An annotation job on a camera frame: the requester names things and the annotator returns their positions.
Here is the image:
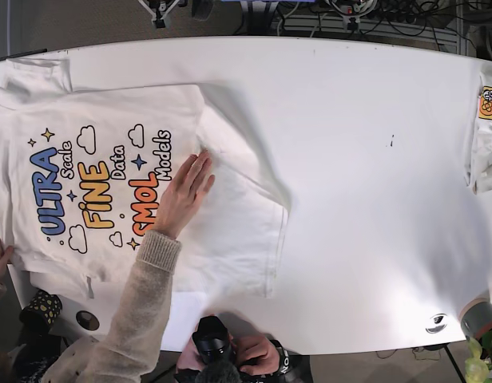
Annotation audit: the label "person right hand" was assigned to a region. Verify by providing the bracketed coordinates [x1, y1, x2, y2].
[152, 150, 215, 240]

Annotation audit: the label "photographer left hand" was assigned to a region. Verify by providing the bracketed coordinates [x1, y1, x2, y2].
[236, 335, 280, 376]

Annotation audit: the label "photographer right hand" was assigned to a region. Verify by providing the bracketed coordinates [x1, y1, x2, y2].
[176, 339, 201, 373]

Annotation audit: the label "black photo camera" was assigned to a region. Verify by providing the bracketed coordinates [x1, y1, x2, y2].
[174, 315, 236, 382]

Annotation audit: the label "white colourful-text T-shirt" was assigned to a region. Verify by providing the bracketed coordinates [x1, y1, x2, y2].
[0, 59, 288, 297]

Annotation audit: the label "white printed T-shirt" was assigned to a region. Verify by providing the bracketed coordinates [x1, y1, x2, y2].
[464, 65, 492, 194]

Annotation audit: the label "beige knit sweater forearm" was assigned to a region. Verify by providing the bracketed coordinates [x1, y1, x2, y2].
[42, 231, 181, 382]

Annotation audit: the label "fuzzy grey microphone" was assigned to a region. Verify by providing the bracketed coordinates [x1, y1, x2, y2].
[195, 360, 242, 383]

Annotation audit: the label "black gold-spotted cup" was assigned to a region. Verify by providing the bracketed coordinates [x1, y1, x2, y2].
[19, 290, 63, 334]

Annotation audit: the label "left silver table grommet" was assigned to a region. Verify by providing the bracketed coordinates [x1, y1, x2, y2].
[75, 310, 100, 331]

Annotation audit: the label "silver table grommet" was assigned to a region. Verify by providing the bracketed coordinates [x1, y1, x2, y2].
[75, 310, 100, 331]
[425, 314, 448, 334]

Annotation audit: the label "right silver table grommet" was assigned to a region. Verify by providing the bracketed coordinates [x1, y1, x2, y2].
[425, 314, 448, 334]

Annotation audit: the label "grey plant pot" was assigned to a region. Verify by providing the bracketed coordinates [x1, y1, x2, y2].
[458, 298, 492, 341]

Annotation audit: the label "green potted plant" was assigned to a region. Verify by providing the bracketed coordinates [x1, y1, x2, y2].
[465, 330, 492, 383]

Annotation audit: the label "camera strap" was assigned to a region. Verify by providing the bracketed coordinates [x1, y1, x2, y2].
[269, 338, 311, 383]

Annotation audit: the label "tangled black cables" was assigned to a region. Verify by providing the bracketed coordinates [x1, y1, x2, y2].
[269, 0, 477, 53]

